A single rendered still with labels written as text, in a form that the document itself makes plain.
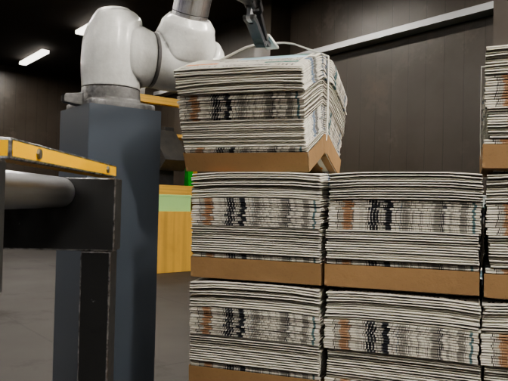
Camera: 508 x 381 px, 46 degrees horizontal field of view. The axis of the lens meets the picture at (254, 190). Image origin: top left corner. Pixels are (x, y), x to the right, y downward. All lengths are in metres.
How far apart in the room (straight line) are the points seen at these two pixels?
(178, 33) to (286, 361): 0.90
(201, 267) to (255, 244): 0.13
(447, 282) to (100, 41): 1.02
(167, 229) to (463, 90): 3.18
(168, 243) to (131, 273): 4.80
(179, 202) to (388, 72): 2.53
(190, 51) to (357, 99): 4.83
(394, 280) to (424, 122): 4.71
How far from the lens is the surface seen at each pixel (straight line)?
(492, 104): 1.17
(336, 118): 1.50
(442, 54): 5.84
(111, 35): 1.63
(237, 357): 1.29
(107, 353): 1.05
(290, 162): 1.26
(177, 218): 6.42
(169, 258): 6.40
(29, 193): 0.83
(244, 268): 1.25
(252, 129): 1.27
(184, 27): 1.67
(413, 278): 1.17
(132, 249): 1.58
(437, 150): 5.72
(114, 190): 1.01
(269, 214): 1.22
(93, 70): 1.62
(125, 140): 1.57
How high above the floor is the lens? 0.77
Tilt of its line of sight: 1 degrees up
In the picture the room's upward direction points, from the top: 1 degrees clockwise
